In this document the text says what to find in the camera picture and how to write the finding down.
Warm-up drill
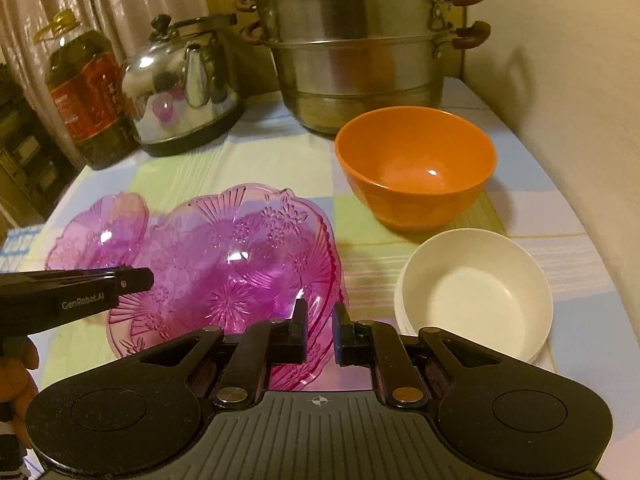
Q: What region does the beige curtain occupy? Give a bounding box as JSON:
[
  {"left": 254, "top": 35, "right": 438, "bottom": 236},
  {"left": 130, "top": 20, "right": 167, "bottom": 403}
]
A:
[{"left": 1, "top": 0, "right": 208, "bottom": 167}]

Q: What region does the orange plastic bowl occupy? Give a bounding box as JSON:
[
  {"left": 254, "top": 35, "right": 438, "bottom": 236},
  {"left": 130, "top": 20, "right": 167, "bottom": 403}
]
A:
[{"left": 334, "top": 106, "right": 498, "bottom": 232}]

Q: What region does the small pink plastic plate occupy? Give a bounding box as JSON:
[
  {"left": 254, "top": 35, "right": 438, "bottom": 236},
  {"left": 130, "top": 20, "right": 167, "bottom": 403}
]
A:
[{"left": 44, "top": 193, "right": 149, "bottom": 270}]

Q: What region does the steel kettle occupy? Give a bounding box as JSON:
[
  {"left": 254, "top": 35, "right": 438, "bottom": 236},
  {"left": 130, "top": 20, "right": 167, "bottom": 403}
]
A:
[{"left": 122, "top": 14, "right": 244, "bottom": 157}]

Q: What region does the large pink plastic plate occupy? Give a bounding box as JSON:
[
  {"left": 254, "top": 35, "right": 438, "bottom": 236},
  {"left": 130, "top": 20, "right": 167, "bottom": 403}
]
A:
[{"left": 107, "top": 184, "right": 343, "bottom": 390}]

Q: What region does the steel steamer pot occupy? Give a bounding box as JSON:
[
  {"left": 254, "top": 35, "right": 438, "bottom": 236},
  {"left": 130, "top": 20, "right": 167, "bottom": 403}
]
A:
[{"left": 234, "top": 0, "right": 491, "bottom": 136}]

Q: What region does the person's left hand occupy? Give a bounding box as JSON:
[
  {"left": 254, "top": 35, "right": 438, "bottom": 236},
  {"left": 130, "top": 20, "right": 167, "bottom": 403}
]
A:
[{"left": 1, "top": 338, "right": 39, "bottom": 448}]

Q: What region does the cooking oil bottle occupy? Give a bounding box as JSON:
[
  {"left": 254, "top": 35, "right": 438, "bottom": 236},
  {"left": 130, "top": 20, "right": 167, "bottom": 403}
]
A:
[{"left": 34, "top": 9, "right": 138, "bottom": 170}]

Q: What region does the white bowl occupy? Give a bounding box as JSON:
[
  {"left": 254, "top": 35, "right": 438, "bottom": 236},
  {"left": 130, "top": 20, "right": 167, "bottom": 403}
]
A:
[{"left": 394, "top": 228, "right": 553, "bottom": 362}]

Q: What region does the dark shelf unit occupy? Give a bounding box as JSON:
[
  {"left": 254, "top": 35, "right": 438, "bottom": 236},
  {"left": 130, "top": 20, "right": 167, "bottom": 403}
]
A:
[{"left": 0, "top": 64, "right": 77, "bottom": 238}]

